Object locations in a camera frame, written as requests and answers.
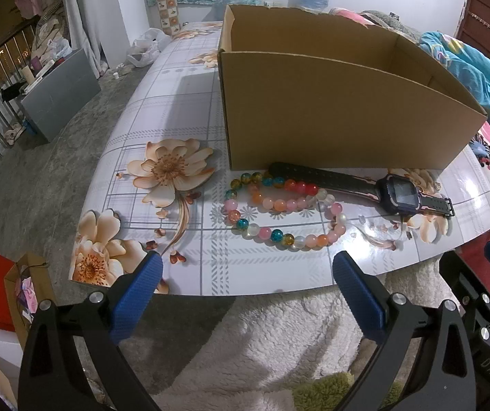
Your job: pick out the floral white mat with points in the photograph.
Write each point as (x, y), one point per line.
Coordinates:
(163, 183)

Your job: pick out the white plastic bag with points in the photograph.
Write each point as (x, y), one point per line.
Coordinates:
(146, 49)

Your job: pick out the dark red door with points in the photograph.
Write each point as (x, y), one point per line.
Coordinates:
(474, 27)

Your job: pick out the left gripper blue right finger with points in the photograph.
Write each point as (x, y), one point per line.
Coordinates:
(443, 374)

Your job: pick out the brown paper bag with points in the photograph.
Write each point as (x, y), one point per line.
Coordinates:
(26, 284)

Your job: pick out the grey storage box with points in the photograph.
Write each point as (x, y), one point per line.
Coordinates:
(59, 95)

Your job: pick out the blue cartoon quilt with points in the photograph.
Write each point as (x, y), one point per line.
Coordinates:
(468, 65)

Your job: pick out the brown cardboard box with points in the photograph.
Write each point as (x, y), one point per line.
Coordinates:
(327, 92)

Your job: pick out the white fluffy blanket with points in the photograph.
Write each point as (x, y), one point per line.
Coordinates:
(300, 351)

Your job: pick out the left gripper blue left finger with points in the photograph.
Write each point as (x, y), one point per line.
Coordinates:
(51, 374)

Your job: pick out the dark blue smart watch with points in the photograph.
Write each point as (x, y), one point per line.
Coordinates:
(394, 193)

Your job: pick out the grey green pillow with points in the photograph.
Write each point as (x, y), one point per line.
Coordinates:
(392, 23)

